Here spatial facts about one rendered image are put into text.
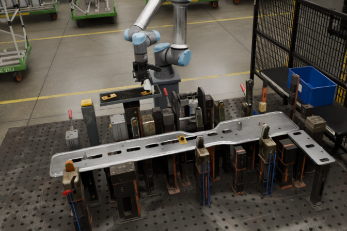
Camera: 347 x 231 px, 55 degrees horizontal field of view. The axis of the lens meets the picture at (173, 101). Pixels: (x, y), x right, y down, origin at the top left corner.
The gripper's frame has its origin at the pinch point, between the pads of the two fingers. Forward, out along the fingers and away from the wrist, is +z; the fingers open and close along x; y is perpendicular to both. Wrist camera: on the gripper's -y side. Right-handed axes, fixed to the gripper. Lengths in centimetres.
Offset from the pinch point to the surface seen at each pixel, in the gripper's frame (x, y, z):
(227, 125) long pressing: 39, -30, 18
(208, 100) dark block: 24.4, -27.5, 6.1
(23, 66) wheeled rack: -350, 30, 92
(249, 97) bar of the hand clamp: 35, -49, 7
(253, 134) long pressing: 54, -36, 18
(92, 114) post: -8.8, 34.1, 9.1
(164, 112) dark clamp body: 14.9, -2.2, 9.9
